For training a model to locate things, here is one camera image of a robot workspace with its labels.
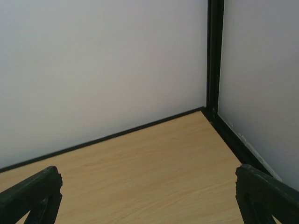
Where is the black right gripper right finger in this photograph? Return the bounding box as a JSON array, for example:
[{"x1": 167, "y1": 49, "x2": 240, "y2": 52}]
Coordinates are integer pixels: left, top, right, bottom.
[{"x1": 235, "y1": 164, "x2": 299, "y2": 224}]

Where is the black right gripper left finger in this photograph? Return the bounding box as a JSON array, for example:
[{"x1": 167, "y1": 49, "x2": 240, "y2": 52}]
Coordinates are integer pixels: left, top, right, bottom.
[{"x1": 0, "y1": 166, "x2": 63, "y2": 224}]

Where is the black enclosure frame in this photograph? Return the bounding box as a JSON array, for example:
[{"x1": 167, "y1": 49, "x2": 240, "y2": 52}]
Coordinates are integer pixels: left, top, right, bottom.
[{"x1": 0, "y1": 0, "x2": 270, "y2": 175}]

